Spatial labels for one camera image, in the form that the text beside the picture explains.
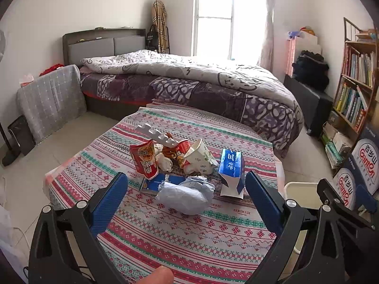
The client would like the red printed snack packet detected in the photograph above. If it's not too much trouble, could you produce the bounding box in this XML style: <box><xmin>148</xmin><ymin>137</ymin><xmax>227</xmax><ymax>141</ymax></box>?
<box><xmin>130</xmin><ymin>141</ymin><xmax>159</xmax><ymax>180</ymax></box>

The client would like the brown cardboard box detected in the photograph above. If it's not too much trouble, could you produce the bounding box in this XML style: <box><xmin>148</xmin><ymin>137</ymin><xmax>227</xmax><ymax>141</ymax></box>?
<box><xmin>369</xmin><ymin>98</ymin><xmax>379</xmax><ymax>131</ymax></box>

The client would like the pink tissue packet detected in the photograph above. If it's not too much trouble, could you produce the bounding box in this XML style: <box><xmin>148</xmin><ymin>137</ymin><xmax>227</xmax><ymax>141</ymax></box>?
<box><xmin>19</xmin><ymin>74</ymin><xmax>36</xmax><ymax>88</ymax></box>

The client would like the dark clothes pile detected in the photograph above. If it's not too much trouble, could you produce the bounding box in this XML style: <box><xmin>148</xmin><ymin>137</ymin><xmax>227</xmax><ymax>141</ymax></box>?
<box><xmin>292</xmin><ymin>50</ymin><xmax>330</xmax><ymax>91</ymax></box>

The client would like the brown snack wrapper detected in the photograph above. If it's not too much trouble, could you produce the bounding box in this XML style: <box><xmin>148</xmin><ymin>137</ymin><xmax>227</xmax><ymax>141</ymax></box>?
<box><xmin>161</xmin><ymin>132</ymin><xmax>178</xmax><ymax>166</ymax></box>

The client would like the white cartoon quilt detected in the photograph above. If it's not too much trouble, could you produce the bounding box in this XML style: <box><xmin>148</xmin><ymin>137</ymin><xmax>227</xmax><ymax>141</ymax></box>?
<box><xmin>81</xmin><ymin>49</ymin><xmax>305</xmax><ymax>129</ymax></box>

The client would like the black bag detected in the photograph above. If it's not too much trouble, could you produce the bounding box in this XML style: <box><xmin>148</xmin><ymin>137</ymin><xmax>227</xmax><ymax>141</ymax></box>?
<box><xmin>145</xmin><ymin>24</ymin><xmax>160</xmax><ymax>52</ymax></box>

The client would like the grey upholstered headboard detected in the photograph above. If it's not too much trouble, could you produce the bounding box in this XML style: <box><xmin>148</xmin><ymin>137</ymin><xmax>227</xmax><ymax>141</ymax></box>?
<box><xmin>62</xmin><ymin>28</ymin><xmax>147</xmax><ymax>68</ymax></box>

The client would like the white plastic bag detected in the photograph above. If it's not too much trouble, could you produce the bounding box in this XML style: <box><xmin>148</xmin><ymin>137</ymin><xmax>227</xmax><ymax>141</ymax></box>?
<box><xmin>0</xmin><ymin>204</ymin><xmax>18</xmax><ymax>273</ymax></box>

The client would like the red cloth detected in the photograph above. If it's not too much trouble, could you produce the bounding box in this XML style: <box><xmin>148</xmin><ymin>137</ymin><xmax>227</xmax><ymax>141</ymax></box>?
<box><xmin>39</xmin><ymin>63</ymin><xmax>64</xmax><ymax>77</ymax></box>

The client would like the white ridged plastic piece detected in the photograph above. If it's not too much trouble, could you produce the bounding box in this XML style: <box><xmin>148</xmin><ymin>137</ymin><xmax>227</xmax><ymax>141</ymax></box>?
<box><xmin>135</xmin><ymin>123</ymin><xmax>175</xmax><ymax>148</ymax></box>

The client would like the grey checked cushion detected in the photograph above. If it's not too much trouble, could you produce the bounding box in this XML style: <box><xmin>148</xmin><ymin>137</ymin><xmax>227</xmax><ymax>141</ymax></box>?
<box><xmin>16</xmin><ymin>64</ymin><xmax>87</xmax><ymax>144</ymax></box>

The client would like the wooden bookshelf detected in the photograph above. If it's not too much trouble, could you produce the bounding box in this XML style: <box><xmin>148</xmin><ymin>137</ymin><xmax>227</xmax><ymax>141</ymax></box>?
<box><xmin>318</xmin><ymin>17</ymin><xmax>379</xmax><ymax>178</ymax></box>

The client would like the purple patterned bedspread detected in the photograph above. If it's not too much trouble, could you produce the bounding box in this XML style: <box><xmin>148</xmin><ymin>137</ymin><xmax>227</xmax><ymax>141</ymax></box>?
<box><xmin>79</xmin><ymin>71</ymin><xmax>302</xmax><ymax>158</ymax></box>

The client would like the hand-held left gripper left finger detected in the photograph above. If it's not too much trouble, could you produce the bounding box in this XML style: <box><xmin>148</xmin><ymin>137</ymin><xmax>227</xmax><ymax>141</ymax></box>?
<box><xmin>28</xmin><ymin>172</ymin><xmax>129</xmax><ymax>284</ymax></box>

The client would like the small pile of books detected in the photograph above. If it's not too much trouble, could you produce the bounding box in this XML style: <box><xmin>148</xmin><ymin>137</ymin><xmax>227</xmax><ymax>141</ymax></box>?
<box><xmin>355</xmin><ymin>29</ymin><xmax>379</xmax><ymax>43</ymax></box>

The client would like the person's left hand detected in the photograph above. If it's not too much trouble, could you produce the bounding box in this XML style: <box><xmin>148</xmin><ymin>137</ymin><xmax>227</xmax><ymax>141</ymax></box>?
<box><xmin>140</xmin><ymin>266</ymin><xmax>175</xmax><ymax>284</ymax></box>

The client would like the pink white drawer cabinet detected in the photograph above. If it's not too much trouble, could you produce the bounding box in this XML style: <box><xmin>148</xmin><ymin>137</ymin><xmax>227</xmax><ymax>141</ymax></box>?
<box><xmin>285</xmin><ymin>31</ymin><xmax>322</xmax><ymax>77</ymax></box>

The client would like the grey plastic bag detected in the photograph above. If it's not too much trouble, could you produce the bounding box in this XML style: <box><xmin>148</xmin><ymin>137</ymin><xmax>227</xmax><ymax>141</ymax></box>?
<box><xmin>155</xmin><ymin>175</ymin><xmax>216</xmax><ymax>216</ymax></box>

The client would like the black storage bench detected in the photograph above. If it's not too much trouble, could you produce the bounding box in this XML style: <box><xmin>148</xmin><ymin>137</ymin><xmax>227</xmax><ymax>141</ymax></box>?
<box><xmin>284</xmin><ymin>74</ymin><xmax>334</xmax><ymax>137</ymax></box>

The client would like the blue milk carton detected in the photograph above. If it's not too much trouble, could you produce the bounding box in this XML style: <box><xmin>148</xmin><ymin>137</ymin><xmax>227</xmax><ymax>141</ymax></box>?
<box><xmin>218</xmin><ymin>148</ymin><xmax>246</xmax><ymax>198</ymax></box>

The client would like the plaid coat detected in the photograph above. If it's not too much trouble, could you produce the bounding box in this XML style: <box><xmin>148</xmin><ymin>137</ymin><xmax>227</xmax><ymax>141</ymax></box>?
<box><xmin>152</xmin><ymin>0</ymin><xmax>169</xmax><ymax>54</ymax></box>

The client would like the row of upright books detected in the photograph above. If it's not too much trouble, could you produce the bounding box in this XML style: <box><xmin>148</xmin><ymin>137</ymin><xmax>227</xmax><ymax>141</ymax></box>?
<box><xmin>343</xmin><ymin>45</ymin><xmax>376</xmax><ymax>88</ymax></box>
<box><xmin>334</xmin><ymin>78</ymin><xmax>369</xmax><ymax>132</ymax></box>

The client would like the red wrapper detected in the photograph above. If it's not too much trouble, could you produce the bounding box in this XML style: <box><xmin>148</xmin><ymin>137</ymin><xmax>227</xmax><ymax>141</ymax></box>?
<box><xmin>173</xmin><ymin>138</ymin><xmax>192</xmax><ymax>169</ymax></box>

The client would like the blue box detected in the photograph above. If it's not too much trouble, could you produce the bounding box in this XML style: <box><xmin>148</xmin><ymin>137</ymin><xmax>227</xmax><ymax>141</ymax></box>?
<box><xmin>139</xmin><ymin>173</ymin><xmax>185</xmax><ymax>196</ymax></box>

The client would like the floral paper cup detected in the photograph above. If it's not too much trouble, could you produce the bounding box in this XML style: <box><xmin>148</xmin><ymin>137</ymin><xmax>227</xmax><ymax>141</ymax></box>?
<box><xmin>183</xmin><ymin>138</ymin><xmax>220</xmax><ymax>175</ymax></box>

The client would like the small cardboard box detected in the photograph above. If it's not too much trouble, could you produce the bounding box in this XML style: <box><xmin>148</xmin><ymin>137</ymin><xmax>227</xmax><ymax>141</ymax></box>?
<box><xmin>327</xmin><ymin>111</ymin><xmax>345</xmax><ymax>128</ymax></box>

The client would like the white plastic bin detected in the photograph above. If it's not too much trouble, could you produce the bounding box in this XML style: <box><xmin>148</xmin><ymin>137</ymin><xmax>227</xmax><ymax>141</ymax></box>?
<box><xmin>284</xmin><ymin>181</ymin><xmax>325</xmax><ymax>261</ymax></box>

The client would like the black heater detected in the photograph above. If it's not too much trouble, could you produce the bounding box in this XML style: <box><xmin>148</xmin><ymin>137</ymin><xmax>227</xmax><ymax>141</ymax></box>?
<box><xmin>7</xmin><ymin>115</ymin><xmax>36</xmax><ymax>156</ymax></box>

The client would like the dark bed base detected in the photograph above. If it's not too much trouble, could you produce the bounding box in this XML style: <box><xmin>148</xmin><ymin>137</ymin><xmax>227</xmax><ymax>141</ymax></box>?
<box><xmin>81</xmin><ymin>90</ymin><xmax>151</xmax><ymax>122</ymax></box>

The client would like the stack of flat books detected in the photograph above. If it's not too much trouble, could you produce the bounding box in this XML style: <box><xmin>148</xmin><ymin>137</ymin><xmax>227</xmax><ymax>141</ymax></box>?
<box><xmin>321</xmin><ymin>121</ymin><xmax>353</xmax><ymax>169</ymax></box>

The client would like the window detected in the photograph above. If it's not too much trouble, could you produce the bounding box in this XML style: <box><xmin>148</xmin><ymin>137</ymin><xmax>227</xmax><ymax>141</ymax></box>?
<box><xmin>194</xmin><ymin>0</ymin><xmax>267</xmax><ymax>61</ymax></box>

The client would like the navy printed carton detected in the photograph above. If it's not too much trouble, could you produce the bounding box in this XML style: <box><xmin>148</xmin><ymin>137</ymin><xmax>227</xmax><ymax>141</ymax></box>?
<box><xmin>351</xmin><ymin>124</ymin><xmax>379</xmax><ymax>196</ymax></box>
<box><xmin>333</xmin><ymin>167</ymin><xmax>360</xmax><ymax>210</ymax></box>

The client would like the pale curtain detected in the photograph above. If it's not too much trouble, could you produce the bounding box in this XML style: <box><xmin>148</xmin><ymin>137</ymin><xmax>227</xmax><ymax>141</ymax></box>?
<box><xmin>257</xmin><ymin>0</ymin><xmax>274</xmax><ymax>71</ymax></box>

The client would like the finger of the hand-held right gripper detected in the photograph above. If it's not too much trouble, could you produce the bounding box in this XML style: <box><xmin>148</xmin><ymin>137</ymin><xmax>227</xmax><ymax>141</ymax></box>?
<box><xmin>317</xmin><ymin>178</ymin><xmax>378</xmax><ymax>231</ymax></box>
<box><xmin>355</xmin><ymin>184</ymin><xmax>379</xmax><ymax>213</ymax></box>

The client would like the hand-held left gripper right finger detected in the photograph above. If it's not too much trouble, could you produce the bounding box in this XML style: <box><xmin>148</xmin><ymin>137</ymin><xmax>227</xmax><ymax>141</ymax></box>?
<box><xmin>244</xmin><ymin>171</ymin><xmax>348</xmax><ymax>284</ymax></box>

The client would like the patterned striped tablecloth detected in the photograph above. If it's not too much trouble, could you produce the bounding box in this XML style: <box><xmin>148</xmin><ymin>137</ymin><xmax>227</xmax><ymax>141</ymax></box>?
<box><xmin>44</xmin><ymin>103</ymin><xmax>285</xmax><ymax>284</ymax></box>

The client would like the white tissue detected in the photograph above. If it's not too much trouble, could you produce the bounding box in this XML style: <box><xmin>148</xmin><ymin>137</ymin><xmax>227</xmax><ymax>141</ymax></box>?
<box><xmin>154</xmin><ymin>143</ymin><xmax>174</xmax><ymax>172</ymax></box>

